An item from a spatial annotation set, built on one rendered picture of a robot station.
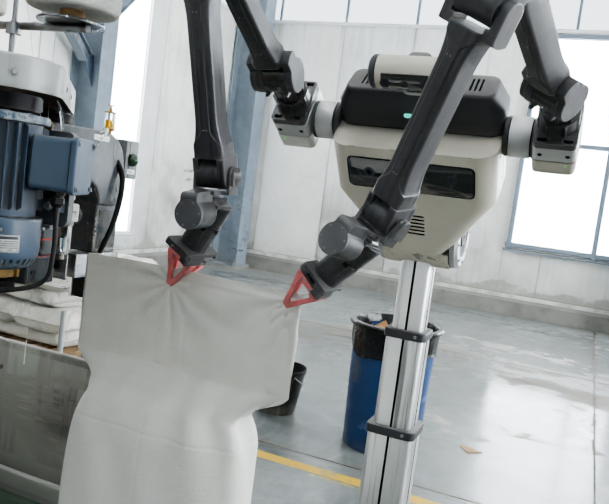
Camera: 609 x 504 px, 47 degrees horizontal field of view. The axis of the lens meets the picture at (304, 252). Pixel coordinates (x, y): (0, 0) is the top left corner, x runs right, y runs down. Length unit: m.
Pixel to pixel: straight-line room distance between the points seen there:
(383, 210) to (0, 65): 0.64
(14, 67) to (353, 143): 0.77
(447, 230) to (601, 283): 7.58
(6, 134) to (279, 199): 9.03
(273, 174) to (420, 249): 8.48
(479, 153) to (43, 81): 0.88
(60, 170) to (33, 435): 1.14
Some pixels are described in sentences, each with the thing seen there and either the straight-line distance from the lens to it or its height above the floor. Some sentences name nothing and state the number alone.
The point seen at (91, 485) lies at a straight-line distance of 1.52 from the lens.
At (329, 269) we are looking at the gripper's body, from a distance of 1.22.
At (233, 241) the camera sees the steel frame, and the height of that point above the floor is 0.37.
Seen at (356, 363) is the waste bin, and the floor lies 0.43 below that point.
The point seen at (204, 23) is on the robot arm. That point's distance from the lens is 1.29.
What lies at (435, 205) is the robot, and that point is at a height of 1.27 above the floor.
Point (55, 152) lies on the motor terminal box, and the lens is 1.16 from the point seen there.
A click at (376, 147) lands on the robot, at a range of 1.58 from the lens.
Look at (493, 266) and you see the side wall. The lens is 9.27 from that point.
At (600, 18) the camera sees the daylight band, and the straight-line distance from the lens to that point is 9.53.
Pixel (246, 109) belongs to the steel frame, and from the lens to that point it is 10.19.
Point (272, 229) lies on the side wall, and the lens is 10.15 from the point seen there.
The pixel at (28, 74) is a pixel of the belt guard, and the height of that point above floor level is 1.39.
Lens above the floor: 1.27
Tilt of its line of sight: 5 degrees down
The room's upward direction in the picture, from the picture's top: 7 degrees clockwise
